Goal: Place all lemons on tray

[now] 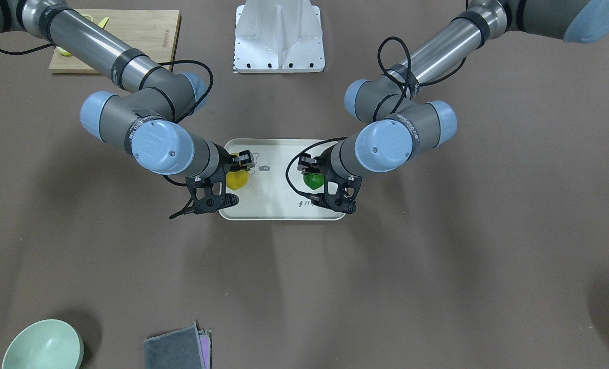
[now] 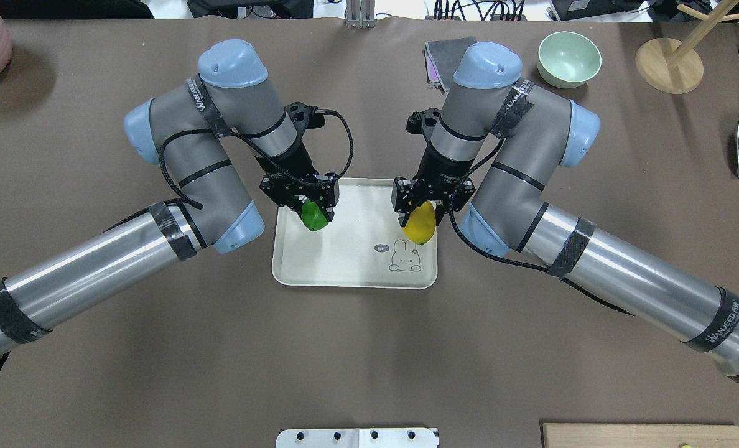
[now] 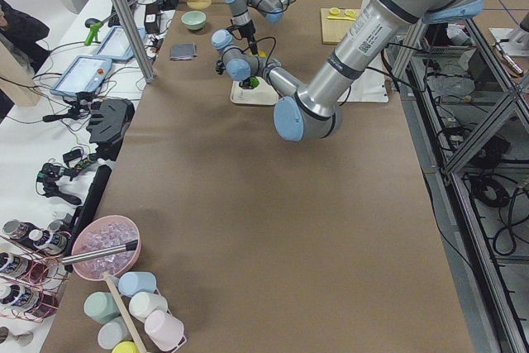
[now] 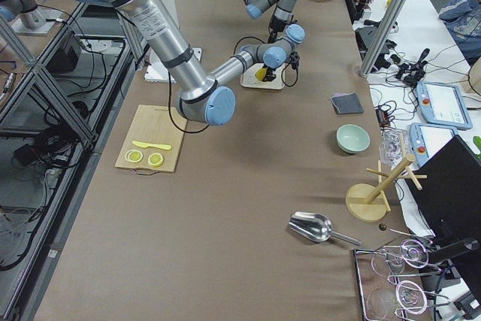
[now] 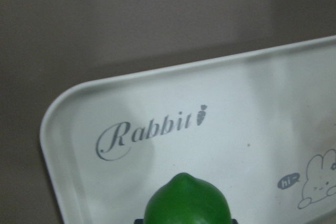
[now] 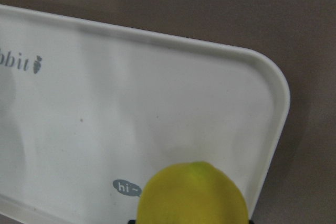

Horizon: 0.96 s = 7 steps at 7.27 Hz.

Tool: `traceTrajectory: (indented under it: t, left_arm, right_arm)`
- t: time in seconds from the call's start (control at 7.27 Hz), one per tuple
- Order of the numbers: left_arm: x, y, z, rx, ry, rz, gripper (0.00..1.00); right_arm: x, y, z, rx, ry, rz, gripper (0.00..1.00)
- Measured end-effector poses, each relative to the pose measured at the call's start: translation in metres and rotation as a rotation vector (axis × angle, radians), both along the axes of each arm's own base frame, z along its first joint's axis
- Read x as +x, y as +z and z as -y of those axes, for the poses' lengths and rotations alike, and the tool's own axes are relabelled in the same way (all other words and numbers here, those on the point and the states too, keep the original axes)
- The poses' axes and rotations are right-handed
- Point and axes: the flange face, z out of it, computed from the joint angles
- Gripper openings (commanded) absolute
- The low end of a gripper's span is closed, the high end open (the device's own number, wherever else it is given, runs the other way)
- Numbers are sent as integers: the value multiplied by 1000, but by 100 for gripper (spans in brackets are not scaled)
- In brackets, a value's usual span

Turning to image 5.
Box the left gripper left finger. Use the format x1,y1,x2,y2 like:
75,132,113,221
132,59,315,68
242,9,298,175
134,219,143,224

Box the cream rabbit tray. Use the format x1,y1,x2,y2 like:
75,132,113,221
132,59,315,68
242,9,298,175
40,36,335,223

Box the green lime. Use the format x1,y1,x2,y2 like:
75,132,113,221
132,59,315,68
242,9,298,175
143,173,233,223

